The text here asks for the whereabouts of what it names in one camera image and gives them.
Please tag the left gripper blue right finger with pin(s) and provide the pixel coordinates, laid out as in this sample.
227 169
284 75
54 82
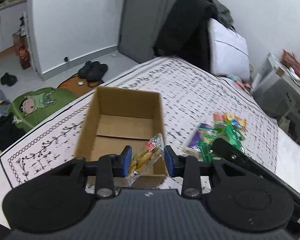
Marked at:
169 160

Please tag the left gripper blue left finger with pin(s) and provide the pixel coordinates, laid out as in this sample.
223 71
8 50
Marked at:
124 161

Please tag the yellow cookie snack packet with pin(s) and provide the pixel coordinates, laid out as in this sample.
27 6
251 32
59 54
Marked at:
142 162

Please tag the purple wafer snack pack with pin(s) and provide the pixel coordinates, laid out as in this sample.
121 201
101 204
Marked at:
191 146

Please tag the green snack packet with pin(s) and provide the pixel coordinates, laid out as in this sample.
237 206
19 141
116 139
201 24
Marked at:
208 135

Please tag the orange snack packet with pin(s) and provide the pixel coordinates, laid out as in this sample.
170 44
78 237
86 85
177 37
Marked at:
236 121

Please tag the open cardboard box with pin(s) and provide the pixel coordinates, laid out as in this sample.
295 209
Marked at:
119 117

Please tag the patterned white bed blanket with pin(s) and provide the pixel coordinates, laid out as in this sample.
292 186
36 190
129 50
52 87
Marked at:
189 96

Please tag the white desk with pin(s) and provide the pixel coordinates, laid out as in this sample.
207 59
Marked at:
277 91

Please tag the pair of black slippers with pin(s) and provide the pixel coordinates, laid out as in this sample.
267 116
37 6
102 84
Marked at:
93 71

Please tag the white pillow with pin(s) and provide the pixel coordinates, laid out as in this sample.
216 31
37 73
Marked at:
229 52

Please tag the red woven basket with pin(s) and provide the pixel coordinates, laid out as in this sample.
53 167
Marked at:
289 60

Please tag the green cartoon floor mat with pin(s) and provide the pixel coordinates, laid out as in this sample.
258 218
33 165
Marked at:
33 107

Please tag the black jacket on chair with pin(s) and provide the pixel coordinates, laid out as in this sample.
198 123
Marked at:
185 33

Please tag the dark soda bottle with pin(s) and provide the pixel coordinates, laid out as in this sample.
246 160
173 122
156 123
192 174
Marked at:
24 57

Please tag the grey knit garment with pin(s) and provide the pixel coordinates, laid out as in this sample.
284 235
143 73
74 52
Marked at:
216 10

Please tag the black shoe on floor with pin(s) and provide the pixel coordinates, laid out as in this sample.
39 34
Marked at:
8 79

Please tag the grey door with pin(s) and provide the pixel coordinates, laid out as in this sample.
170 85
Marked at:
140 25

